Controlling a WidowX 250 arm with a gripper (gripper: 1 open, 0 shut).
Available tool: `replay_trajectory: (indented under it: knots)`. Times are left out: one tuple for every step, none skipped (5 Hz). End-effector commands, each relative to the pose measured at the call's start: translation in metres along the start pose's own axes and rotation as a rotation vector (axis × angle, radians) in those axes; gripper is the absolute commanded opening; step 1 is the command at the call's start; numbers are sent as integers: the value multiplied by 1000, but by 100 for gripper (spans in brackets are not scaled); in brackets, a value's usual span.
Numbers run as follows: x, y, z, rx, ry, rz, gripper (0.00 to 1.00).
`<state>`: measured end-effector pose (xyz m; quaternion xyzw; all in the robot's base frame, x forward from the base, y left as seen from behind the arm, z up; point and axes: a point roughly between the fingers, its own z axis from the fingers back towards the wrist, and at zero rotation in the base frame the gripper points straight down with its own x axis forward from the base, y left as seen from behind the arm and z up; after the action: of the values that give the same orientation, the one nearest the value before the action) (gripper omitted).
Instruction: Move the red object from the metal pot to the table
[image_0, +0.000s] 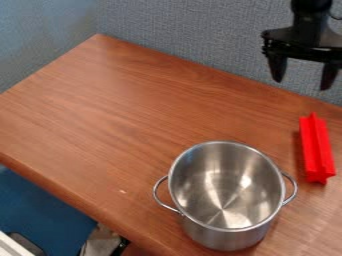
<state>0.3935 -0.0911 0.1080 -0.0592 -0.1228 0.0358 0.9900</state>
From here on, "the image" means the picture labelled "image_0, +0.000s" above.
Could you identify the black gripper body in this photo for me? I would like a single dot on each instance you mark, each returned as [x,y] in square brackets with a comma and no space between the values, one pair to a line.
[306,42]

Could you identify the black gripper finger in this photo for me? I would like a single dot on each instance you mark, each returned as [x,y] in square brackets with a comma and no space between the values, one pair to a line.
[329,75]
[278,66]

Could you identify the red block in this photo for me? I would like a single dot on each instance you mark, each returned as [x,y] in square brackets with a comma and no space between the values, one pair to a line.
[319,167]

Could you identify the metal pot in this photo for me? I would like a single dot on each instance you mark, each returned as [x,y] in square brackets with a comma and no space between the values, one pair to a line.
[229,191]

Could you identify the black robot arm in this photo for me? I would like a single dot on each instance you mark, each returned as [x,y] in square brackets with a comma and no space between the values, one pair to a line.
[310,12]

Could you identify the white object at corner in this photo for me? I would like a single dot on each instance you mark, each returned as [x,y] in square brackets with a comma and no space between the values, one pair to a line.
[16,245]

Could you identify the grey table leg bracket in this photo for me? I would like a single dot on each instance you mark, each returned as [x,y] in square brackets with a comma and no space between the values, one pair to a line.
[103,243]

